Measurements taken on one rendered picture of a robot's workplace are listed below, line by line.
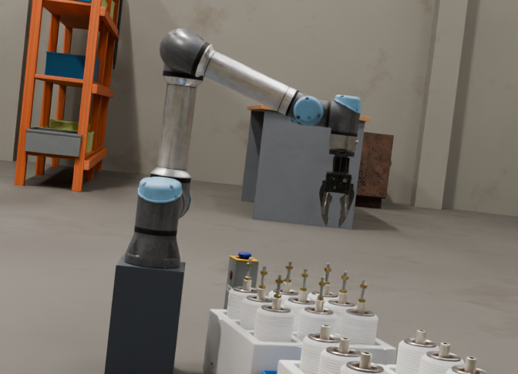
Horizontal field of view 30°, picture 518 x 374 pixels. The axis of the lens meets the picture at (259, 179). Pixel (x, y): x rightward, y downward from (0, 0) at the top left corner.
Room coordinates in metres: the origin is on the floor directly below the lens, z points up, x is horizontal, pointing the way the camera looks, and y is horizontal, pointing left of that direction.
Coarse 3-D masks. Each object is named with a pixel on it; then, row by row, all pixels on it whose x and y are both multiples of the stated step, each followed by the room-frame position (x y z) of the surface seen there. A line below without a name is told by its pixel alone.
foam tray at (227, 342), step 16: (208, 320) 2.68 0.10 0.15; (224, 320) 2.56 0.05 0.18; (208, 336) 2.67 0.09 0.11; (224, 336) 2.54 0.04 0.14; (240, 336) 2.42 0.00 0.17; (208, 352) 2.65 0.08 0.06; (224, 352) 2.52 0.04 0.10; (240, 352) 2.40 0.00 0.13; (256, 352) 2.33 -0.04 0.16; (272, 352) 2.34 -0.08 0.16; (288, 352) 2.35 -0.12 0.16; (384, 352) 2.44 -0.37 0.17; (208, 368) 2.64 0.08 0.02; (224, 368) 2.51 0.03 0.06; (240, 368) 2.39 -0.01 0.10; (256, 368) 2.33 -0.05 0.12; (272, 368) 2.34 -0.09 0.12
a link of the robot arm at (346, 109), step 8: (336, 96) 2.69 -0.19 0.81; (344, 96) 2.68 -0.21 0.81; (352, 96) 2.68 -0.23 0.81; (336, 104) 2.69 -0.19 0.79; (344, 104) 2.67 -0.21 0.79; (352, 104) 2.67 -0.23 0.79; (360, 104) 2.70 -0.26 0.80; (336, 112) 2.67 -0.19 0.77; (344, 112) 2.67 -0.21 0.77; (352, 112) 2.67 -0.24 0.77; (360, 112) 2.70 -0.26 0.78; (336, 120) 2.68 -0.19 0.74; (344, 120) 2.67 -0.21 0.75; (352, 120) 2.67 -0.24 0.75; (336, 128) 2.68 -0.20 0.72; (344, 128) 2.67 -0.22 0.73; (352, 128) 2.68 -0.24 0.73
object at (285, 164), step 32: (256, 128) 8.61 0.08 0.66; (288, 128) 7.14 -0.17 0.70; (320, 128) 7.16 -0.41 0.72; (256, 160) 8.62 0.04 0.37; (288, 160) 7.14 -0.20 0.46; (320, 160) 7.16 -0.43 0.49; (352, 160) 7.18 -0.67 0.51; (256, 192) 7.12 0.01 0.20; (288, 192) 7.14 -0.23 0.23; (320, 224) 7.16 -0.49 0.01
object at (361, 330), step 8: (344, 312) 2.49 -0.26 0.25; (344, 320) 2.48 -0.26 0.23; (352, 320) 2.46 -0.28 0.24; (360, 320) 2.45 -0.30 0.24; (368, 320) 2.46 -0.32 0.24; (376, 320) 2.48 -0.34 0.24; (344, 328) 2.47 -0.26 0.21; (352, 328) 2.46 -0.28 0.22; (360, 328) 2.45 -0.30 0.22; (368, 328) 2.46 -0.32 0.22; (376, 328) 2.49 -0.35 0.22; (344, 336) 2.47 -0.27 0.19; (352, 336) 2.46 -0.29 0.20; (360, 336) 2.45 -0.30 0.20; (368, 336) 2.46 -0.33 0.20; (352, 344) 2.45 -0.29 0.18; (360, 344) 2.45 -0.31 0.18; (368, 344) 2.46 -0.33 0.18
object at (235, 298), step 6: (234, 294) 2.61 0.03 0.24; (240, 294) 2.60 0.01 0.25; (246, 294) 2.60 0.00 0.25; (252, 294) 2.61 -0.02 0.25; (228, 300) 2.63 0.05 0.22; (234, 300) 2.61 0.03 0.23; (240, 300) 2.60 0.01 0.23; (228, 306) 2.63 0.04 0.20; (234, 306) 2.60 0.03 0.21; (240, 306) 2.60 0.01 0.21; (228, 312) 2.62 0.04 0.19; (234, 312) 2.60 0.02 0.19; (240, 312) 2.60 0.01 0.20; (234, 318) 2.60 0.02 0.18
